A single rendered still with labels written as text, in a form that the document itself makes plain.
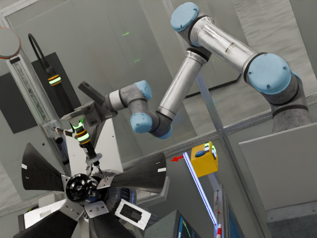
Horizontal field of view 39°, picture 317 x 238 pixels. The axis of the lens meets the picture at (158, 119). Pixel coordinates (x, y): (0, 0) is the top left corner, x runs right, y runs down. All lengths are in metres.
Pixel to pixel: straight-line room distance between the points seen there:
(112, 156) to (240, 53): 0.90
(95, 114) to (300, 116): 0.75
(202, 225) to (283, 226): 1.27
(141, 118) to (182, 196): 1.10
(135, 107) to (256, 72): 0.47
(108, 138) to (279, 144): 0.98
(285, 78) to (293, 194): 0.38
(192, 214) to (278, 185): 1.24
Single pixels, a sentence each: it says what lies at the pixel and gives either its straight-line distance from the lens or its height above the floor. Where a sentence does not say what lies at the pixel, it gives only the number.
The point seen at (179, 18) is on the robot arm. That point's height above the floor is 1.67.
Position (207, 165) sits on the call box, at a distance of 1.98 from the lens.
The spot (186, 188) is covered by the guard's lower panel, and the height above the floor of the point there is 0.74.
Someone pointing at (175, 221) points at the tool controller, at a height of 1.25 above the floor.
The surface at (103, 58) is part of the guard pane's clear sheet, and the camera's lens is 2.43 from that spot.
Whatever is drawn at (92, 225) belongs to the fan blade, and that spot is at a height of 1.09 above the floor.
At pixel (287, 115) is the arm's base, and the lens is 1.46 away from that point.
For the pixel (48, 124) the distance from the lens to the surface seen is 2.33.
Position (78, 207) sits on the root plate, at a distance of 1.89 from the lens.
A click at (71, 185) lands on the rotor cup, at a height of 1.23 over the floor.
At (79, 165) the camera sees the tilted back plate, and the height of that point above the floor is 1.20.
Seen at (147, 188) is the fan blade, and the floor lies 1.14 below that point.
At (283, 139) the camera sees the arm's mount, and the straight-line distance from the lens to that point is 1.41.
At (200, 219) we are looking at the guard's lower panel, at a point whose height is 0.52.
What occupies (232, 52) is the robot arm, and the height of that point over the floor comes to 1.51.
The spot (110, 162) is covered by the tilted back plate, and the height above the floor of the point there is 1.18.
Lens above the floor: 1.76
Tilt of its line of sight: 14 degrees down
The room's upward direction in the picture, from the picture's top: 24 degrees counter-clockwise
